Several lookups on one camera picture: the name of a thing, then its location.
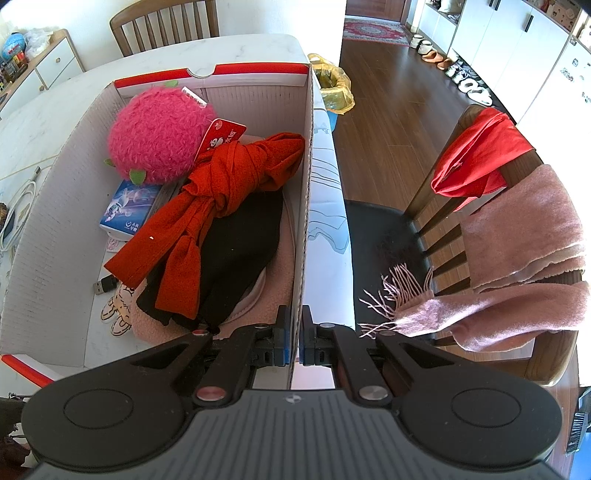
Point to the white sideboard cabinet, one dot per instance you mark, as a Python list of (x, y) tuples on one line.
[(58, 63)]

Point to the pink knitted garment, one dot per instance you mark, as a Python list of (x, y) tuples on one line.
[(277, 286)]

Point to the blue patterned table mat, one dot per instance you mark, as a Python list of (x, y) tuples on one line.
[(323, 275)]

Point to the black knitted garment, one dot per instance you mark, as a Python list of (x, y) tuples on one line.
[(234, 257)]

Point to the red patterned rug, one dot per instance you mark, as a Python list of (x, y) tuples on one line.
[(375, 30)]

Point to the red plush hang tag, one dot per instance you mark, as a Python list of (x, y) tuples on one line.
[(219, 131)]

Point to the blue and white box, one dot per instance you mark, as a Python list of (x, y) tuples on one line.
[(128, 209)]

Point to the red cardboard box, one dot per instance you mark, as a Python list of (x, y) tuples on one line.
[(50, 318)]

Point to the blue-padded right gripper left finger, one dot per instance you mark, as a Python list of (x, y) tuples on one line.
[(236, 359)]

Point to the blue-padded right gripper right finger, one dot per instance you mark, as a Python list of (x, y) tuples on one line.
[(353, 368)]

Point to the wooden slat-back chair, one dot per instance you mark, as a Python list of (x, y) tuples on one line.
[(148, 25)]

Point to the pink fluffy strawberry plush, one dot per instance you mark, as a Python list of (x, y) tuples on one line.
[(155, 137)]

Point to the red knotted scarf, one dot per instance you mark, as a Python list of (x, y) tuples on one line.
[(219, 182)]

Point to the row of shoes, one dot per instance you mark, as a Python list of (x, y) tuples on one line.
[(462, 76)]

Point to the black usb stick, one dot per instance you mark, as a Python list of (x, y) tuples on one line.
[(105, 284)]

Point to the pink fringed scarf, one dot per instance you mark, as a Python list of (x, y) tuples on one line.
[(514, 244)]

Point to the dark wooden chair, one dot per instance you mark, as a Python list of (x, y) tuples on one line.
[(427, 238)]

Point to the white wall cabinets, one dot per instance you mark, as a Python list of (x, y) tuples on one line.
[(511, 46)]

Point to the white fridge with magnets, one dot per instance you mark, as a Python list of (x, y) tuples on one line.
[(564, 99)]

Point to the red cloth on chair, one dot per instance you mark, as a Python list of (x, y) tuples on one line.
[(471, 166)]

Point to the yellow bag trash bin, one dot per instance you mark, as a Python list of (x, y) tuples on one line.
[(336, 88)]

